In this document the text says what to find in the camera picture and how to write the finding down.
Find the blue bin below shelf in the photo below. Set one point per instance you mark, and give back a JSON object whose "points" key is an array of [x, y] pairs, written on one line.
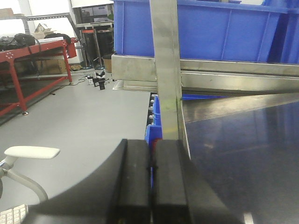
{"points": [[153, 131]]}

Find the large blue plastic bin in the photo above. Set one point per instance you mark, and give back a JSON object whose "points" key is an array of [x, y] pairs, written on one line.
{"points": [[207, 30]]}

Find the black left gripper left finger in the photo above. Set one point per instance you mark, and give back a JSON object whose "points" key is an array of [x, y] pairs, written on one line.
{"points": [[117, 192]]}

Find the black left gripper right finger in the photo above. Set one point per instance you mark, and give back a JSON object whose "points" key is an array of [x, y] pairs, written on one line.
{"points": [[181, 194]]}

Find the stainless steel shelf rack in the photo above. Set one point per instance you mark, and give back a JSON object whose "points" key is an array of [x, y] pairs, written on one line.
{"points": [[217, 108]]}

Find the red metal workbench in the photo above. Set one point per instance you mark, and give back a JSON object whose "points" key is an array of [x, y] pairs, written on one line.
{"points": [[33, 56]]}

